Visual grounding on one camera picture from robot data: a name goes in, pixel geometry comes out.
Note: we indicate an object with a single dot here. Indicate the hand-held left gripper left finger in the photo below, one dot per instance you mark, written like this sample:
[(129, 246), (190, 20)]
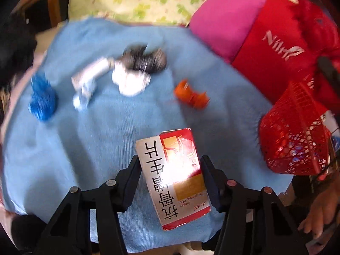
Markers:
[(130, 180)]

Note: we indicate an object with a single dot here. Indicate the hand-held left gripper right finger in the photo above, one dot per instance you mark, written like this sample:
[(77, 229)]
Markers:
[(212, 188)]

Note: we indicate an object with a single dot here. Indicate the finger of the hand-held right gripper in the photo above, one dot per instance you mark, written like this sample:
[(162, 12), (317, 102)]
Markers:
[(329, 71)]

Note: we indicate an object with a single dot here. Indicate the red white medicine box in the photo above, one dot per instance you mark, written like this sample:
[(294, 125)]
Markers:
[(170, 170)]

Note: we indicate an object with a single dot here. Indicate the red mesh basket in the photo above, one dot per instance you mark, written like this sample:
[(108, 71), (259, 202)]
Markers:
[(292, 117)]

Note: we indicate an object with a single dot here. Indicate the orange wrapper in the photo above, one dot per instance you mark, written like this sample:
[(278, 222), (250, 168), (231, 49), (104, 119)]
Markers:
[(190, 94)]

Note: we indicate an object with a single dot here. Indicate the white paper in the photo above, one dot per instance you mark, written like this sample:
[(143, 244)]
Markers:
[(130, 81)]

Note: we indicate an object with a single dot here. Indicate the blue wrapper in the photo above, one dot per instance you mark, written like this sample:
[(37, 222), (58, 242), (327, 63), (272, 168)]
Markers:
[(42, 98)]

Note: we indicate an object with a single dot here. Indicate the person's right hand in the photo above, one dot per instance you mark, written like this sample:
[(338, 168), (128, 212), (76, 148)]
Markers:
[(321, 212)]

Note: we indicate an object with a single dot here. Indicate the red fuzzy cloth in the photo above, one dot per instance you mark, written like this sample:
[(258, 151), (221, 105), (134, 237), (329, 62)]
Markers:
[(318, 26)]

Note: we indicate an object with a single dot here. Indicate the white blue packet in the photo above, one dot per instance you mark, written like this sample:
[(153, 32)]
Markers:
[(330, 127)]

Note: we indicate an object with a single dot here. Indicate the red cloth bag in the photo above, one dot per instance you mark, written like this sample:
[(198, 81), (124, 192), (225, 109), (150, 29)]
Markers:
[(271, 55)]

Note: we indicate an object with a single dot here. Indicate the blue knit blanket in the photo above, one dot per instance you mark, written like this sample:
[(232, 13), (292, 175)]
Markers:
[(79, 143)]

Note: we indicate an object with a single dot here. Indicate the white purple medicine box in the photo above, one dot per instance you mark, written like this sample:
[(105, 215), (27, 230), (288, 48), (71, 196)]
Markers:
[(93, 75)]

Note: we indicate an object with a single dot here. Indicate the pink pillow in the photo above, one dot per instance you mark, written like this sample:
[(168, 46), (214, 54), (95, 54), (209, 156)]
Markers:
[(225, 24)]

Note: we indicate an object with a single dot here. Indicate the black crumpled plastic bag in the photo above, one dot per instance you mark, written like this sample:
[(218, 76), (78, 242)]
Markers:
[(146, 59)]

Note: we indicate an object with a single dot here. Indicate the black cloth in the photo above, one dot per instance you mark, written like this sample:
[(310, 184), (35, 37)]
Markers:
[(13, 47)]

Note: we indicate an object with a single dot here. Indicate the green clover print pillow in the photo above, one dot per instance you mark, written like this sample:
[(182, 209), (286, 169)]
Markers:
[(148, 0)]

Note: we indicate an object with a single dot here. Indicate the wooden bed frame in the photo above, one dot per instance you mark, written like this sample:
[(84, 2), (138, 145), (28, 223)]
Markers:
[(54, 2)]

